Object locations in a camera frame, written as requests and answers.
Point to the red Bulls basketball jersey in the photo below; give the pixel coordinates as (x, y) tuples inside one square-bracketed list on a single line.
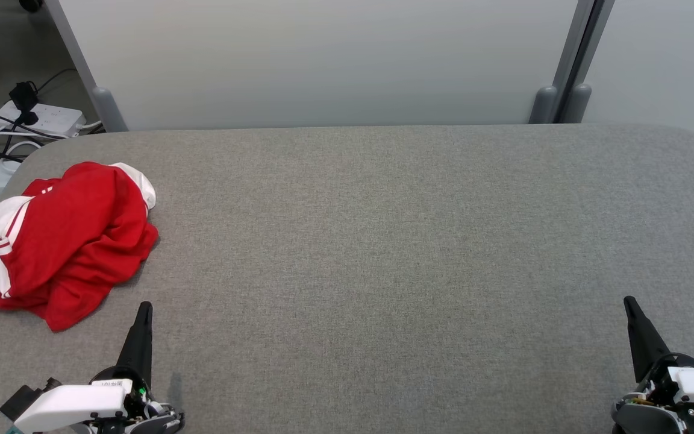
[(88, 217)]

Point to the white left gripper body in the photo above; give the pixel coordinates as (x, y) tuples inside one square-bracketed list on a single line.
[(70, 404)]

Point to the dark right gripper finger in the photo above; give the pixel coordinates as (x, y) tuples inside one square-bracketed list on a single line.
[(642, 340)]

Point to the white power strip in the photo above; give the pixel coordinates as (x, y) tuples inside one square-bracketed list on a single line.
[(52, 114)]

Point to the black caster wheel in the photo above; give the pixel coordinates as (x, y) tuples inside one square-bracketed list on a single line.
[(31, 5)]

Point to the black plug adapter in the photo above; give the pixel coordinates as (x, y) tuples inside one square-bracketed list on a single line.
[(23, 96)]

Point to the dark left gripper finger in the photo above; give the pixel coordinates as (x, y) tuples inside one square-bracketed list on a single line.
[(139, 343)]

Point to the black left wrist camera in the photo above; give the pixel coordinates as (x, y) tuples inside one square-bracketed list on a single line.
[(18, 402)]

